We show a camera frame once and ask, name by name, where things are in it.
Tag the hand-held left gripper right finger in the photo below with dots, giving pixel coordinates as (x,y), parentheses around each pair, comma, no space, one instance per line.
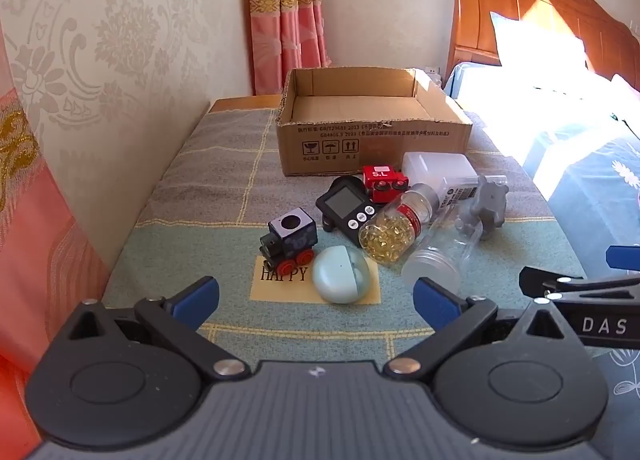
(434,302)

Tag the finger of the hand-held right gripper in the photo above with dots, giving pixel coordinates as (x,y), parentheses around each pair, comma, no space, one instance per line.
(580,285)
(624,258)

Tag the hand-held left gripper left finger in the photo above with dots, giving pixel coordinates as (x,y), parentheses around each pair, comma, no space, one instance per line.
(197,299)

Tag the clear plastic case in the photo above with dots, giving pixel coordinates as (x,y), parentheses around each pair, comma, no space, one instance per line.
(435,265)

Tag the jar of yellow capsules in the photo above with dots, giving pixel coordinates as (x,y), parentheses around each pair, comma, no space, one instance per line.
(387,237)

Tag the mint green egg-shaped case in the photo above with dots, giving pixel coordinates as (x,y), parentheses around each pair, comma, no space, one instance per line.
(335,275)

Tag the black toy train car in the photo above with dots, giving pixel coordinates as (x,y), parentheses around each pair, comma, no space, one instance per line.
(290,235)

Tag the grey toy figure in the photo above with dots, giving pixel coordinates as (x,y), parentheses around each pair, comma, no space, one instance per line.
(487,200)

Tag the brown cardboard box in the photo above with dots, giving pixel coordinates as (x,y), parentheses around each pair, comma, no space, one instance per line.
(320,140)

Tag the blue floral bed sheet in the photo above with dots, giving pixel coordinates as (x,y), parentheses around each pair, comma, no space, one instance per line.
(590,190)

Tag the plaid grey-green blanket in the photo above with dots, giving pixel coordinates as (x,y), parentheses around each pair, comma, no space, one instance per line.
(200,190)

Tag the black digital timer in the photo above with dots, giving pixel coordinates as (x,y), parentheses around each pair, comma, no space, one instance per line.
(345,205)

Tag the white translucent plastic container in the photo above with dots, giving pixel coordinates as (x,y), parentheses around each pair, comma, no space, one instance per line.
(435,170)

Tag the red toy train car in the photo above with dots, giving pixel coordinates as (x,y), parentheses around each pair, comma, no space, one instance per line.
(380,175)

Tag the red-pink cloth gold pattern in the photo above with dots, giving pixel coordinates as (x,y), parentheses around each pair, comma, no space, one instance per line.
(30,240)

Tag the wooden bedside table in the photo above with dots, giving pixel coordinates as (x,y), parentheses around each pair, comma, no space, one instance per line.
(240,104)

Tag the white pillow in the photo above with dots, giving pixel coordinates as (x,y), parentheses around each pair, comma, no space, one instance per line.
(525,50)

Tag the pink patterned curtain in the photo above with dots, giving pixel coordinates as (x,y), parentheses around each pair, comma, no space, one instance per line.
(280,40)

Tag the wooden headboard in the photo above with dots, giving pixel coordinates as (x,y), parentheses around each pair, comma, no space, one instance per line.
(475,15)

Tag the white wall socket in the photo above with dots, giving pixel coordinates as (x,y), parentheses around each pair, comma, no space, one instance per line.
(432,74)

